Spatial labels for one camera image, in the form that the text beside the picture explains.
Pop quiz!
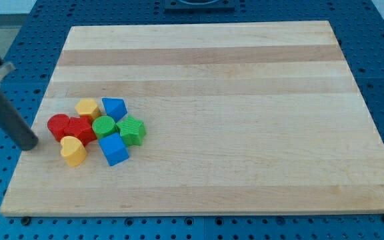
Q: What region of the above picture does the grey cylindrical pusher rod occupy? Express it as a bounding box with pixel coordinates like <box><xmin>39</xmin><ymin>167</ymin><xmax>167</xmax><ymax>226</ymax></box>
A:
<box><xmin>0</xmin><ymin>91</ymin><xmax>38</xmax><ymax>151</ymax></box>

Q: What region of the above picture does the blue triangle block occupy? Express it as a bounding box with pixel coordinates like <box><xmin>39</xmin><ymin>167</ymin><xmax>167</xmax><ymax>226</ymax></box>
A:
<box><xmin>102</xmin><ymin>97</ymin><xmax>128</xmax><ymax>122</ymax></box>

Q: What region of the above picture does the red cylinder block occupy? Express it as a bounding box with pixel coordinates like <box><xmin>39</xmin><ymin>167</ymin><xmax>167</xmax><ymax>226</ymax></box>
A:
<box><xmin>47</xmin><ymin>114</ymin><xmax>70</xmax><ymax>142</ymax></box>

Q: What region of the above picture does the red star block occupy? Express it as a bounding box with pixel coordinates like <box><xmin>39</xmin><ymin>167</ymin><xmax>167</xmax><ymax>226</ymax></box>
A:
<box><xmin>64</xmin><ymin>117</ymin><xmax>97</xmax><ymax>146</ymax></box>

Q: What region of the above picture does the yellow hexagon block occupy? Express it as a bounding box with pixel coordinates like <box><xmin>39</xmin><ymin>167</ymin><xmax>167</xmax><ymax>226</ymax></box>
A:
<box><xmin>75</xmin><ymin>99</ymin><xmax>101</xmax><ymax>122</ymax></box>

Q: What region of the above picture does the yellow heart block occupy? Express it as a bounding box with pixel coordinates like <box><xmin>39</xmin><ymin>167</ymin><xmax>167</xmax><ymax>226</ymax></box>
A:
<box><xmin>60</xmin><ymin>136</ymin><xmax>88</xmax><ymax>167</ymax></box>

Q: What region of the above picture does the green cylinder block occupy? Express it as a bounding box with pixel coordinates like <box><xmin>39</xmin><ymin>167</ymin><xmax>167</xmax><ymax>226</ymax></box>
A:
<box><xmin>92</xmin><ymin>116</ymin><xmax>118</xmax><ymax>139</ymax></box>

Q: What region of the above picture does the blue cube block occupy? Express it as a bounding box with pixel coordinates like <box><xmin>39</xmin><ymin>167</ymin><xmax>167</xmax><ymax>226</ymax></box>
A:
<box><xmin>98</xmin><ymin>133</ymin><xmax>129</xmax><ymax>166</ymax></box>

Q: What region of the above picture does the green star block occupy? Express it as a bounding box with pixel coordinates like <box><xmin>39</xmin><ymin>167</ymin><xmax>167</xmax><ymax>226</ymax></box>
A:
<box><xmin>116</xmin><ymin>115</ymin><xmax>146</xmax><ymax>147</ymax></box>

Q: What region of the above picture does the wooden board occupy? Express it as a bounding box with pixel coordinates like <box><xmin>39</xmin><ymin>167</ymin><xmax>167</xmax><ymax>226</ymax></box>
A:
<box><xmin>0</xmin><ymin>21</ymin><xmax>384</xmax><ymax>217</ymax></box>

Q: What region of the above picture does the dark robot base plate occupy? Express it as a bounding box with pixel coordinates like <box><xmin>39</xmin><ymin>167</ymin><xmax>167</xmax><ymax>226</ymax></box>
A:
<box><xmin>162</xmin><ymin>0</ymin><xmax>237</xmax><ymax>12</ymax></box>

